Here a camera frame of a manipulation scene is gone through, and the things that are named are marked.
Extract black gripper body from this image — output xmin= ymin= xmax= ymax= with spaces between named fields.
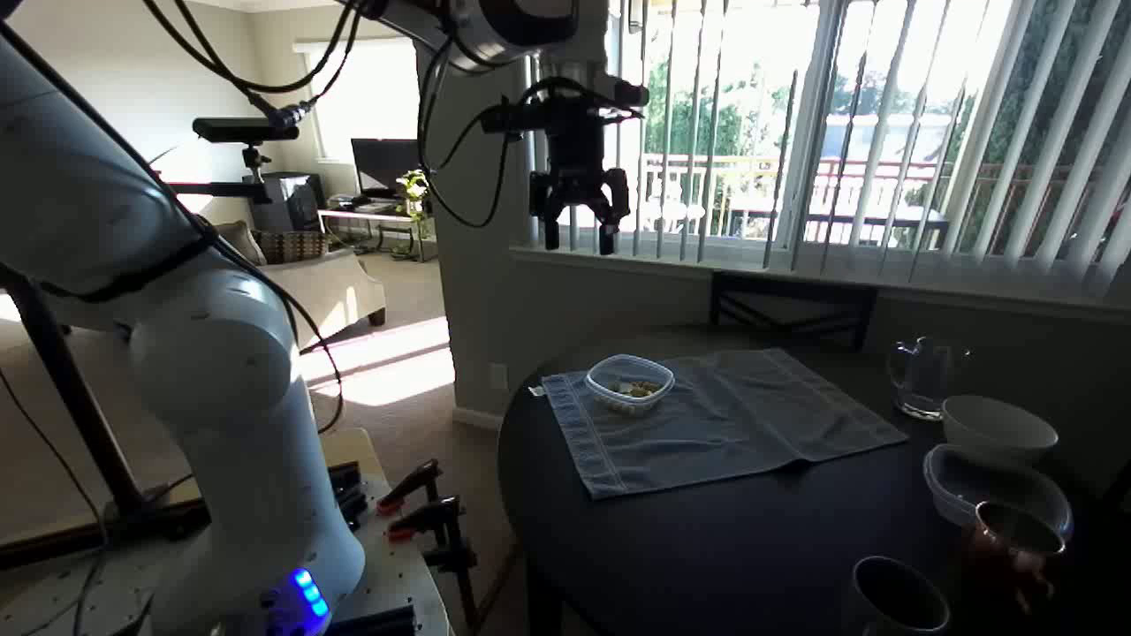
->
xmin=480 ymin=77 xmax=652 ymax=227

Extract clear plastic candy container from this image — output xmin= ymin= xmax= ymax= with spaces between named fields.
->
xmin=583 ymin=355 xmax=674 ymax=417

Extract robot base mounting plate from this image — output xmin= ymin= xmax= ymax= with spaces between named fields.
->
xmin=0 ymin=429 xmax=455 ymax=636

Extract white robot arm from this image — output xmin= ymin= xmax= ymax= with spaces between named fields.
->
xmin=0 ymin=36 xmax=366 ymax=636

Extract blue towel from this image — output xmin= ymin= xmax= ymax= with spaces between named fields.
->
xmin=541 ymin=349 xmax=904 ymax=499

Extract black computer monitor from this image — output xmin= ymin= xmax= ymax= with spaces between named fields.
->
xmin=350 ymin=137 xmax=417 ymax=196

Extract black chair back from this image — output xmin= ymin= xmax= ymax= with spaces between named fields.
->
xmin=708 ymin=272 xmax=877 ymax=349

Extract beige couch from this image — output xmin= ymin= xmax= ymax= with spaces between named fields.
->
xmin=216 ymin=219 xmax=384 ymax=349

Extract clear glass pitcher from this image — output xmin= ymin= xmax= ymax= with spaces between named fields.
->
xmin=888 ymin=335 xmax=953 ymax=422

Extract white vertical blinds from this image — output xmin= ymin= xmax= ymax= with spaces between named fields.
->
xmin=599 ymin=0 xmax=1131 ymax=309

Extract white bowl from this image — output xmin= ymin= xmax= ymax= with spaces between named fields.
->
xmin=941 ymin=395 xmax=1059 ymax=464

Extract dark mug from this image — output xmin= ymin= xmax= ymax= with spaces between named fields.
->
xmin=841 ymin=555 xmax=952 ymax=636

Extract black metal stand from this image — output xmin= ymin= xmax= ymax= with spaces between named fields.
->
xmin=0 ymin=268 xmax=210 ymax=536

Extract dark glass cup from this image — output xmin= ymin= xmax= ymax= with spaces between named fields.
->
xmin=965 ymin=499 xmax=1069 ymax=616

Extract red handled clamp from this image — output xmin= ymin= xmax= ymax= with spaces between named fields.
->
xmin=378 ymin=460 xmax=480 ymax=634

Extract black camera on tripod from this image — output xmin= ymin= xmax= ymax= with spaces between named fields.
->
xmin=192 ymin=116 xmax=299 ymax=175

